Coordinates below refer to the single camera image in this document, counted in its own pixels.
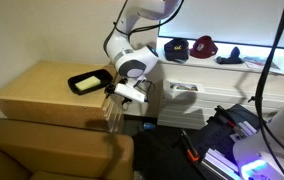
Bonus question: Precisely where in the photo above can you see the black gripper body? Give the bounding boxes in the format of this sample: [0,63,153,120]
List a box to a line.
[110,77,130,92]

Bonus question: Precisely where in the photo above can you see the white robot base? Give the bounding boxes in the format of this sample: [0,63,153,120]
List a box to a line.
[231,88,284,180]

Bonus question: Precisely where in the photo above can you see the yellow sponge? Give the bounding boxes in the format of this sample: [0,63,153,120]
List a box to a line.
[74,75,102,92]

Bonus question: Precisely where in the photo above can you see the black plastic tray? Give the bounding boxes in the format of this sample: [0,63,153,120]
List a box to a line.
[67,68,114,97]

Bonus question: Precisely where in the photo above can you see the small blue object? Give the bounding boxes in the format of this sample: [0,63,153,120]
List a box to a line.
[142,122,156,131]

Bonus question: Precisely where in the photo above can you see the picture label card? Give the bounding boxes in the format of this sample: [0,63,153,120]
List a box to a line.
[163,79,206,94]

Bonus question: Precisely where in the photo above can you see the navy baseball cap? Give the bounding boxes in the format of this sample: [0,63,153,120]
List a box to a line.
[163,37,191,64]

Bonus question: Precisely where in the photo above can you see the light wooden cabinet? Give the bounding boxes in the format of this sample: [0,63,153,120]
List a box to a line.
[0,60,126,134]

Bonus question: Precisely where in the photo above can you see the brown leather couch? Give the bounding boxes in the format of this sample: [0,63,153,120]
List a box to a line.
[0,117,135,180]

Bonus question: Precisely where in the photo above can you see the maroon baseball cap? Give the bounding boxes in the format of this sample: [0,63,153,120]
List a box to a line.
[189,35,219,60]

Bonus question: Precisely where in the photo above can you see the black red hand tool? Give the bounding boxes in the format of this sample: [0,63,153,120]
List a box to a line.
[214,105,247,135]

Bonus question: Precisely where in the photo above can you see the dark blue cloth item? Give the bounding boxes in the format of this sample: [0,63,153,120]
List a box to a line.
[215,46,245,65]

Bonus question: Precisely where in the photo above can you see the aluminium extrusion bar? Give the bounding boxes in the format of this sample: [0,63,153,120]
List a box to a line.
[200,148,243,180]

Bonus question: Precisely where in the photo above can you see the small white bars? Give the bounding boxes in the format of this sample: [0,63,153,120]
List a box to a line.
[229,120,258,143]

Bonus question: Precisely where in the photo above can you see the white window blind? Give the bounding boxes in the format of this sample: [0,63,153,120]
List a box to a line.
[157,0,284,51]

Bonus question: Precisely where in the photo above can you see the printed magazine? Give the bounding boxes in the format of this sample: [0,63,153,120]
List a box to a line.
[242,55,284,75]

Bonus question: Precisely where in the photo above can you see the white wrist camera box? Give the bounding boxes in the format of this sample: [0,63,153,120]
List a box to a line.
[114,83,147,104]

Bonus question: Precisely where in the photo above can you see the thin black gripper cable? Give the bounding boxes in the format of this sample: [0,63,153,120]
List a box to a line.
[134,78,157,102]

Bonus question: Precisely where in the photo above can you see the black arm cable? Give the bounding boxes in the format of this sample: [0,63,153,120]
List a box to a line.
[102,0,186,58]

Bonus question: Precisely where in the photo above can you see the orange handled black tool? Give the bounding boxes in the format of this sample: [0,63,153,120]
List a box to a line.
[180,129,201,164]

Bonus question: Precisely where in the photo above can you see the white wall heater unit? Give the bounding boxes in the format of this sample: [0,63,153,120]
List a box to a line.
[156,63,284,131]

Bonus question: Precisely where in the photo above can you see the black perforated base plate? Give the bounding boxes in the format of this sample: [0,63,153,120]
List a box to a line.
[195,103,267,180]

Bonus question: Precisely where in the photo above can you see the thick black hanging cable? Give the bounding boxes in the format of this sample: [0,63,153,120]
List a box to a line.
[247,0,284,180]

